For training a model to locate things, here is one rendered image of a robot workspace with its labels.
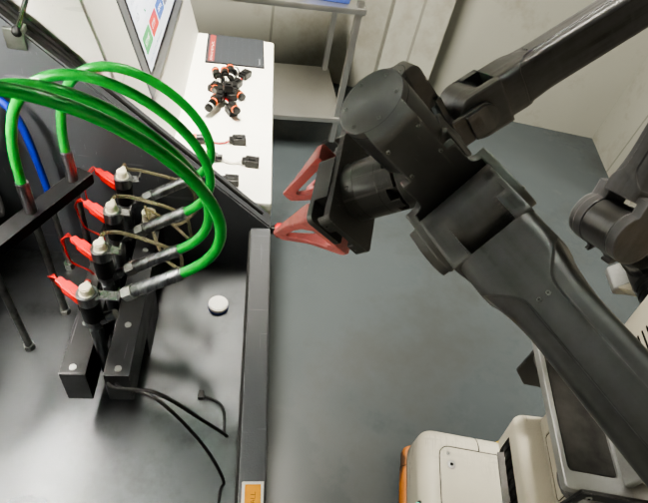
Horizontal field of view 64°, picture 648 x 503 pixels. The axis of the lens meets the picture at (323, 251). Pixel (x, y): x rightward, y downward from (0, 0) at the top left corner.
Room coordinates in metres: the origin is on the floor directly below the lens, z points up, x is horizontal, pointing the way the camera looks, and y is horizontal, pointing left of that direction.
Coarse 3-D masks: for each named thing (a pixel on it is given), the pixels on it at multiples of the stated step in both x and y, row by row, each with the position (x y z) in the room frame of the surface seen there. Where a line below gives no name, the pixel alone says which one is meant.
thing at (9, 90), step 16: (0, 96) 0.36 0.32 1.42; (16, 96) 0.37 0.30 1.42; (32, 96) 0.37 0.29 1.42; (48, 96) 0.38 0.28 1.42; (64, 112) 0.38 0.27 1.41; (80, 112) 0.38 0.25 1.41; (96, 112) 0.39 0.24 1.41; (112, 128) 0.39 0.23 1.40; (128, 128) 0.39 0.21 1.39; (144, 144) 0.39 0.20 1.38; (160, 160) 0.40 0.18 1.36; (176, 160) 0.40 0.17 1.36; (192, 176) 0.41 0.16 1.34; (208, 192) 0.41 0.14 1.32; (208, 208) 0.41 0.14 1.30; (224, 224) 0.41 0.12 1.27; (224, 240) 0.41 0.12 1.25; (208, 256) 0.41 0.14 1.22; (192, 272) 0.40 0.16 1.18
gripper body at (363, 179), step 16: (352, 144) 0.42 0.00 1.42; (336, 160) 0.39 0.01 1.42; (352, 160) 0.41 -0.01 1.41; (368, 160) 0.38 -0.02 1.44; (336, 176) 0.37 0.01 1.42; (352, 176) 0.37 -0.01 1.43; (368, 176) 0.36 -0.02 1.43; (384, 176) 0.36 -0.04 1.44; (336, 192) 0.36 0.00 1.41; (352, 192) 0.36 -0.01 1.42; (368, 192) 0.35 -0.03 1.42; (384, 192) 0.35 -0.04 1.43; (336, 208) 0.35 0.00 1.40; (352, 208) 0.35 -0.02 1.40; (368, 208) 0.35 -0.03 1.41; (384, 208) 0.35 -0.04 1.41; (400, 208) 0.35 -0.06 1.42; (320, 224) 0.33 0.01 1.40; (336, 224) 0.33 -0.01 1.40; (352, 224) 0.35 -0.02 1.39; (368, 224) 0.37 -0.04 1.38; (352, 240) 0.34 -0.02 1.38; (368, 240) 0.35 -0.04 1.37
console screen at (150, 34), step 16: (128, 0) 0.89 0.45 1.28; (144, 0) 0.98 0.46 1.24; (160, 0) 1.09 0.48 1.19; (176, 0) 1.23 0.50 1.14; (128, 16) 0.86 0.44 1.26; (144, 16) 0.95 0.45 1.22; (160, 16) 1.06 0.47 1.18; (176, 16) 1.19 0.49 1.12; (128, 32) 0.84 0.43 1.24; (144, 32) 0.92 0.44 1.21; (160, 32) 1.02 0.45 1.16; (144, 48) 0.89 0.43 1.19; (160, 48) 0.99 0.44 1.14; (144, 64) 0.86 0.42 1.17; (160, 64) 0.96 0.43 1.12
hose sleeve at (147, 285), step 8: (168, 272) 0.40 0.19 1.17; (176, 272) 0.40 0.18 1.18; (144, 280) 0.40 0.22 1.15; (152, 280) 0.39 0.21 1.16; (160, 280) 0.39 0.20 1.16; (168, 280) 0.39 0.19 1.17; (176, 280) 0.40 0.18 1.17; (136, 288) 0.39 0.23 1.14; (144, 288) 0.39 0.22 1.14; (152, 288) 0.39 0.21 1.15; (136, 296) 0.38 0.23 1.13
